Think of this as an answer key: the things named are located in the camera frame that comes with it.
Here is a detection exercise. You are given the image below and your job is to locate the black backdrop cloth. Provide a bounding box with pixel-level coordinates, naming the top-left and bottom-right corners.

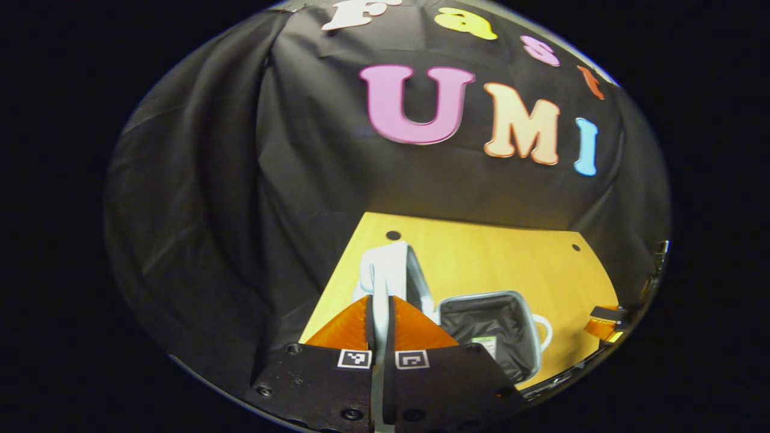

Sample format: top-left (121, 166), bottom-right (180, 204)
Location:
top-left (103, 0), bottom-right (672, 398)

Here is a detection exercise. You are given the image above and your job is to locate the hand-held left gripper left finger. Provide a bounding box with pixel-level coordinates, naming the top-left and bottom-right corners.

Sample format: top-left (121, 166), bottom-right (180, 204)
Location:
top-left (250, 295), bottom-right (375, 433)

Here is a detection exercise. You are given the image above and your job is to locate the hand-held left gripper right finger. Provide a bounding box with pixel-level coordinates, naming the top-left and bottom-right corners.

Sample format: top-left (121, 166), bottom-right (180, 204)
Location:
top-left (384, 294), bottom-right (528, 430)

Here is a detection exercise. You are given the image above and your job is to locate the white suitcase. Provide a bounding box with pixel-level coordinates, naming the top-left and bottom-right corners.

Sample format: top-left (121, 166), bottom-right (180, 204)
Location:
top-left (352, 241), bottom-right (553, 433)

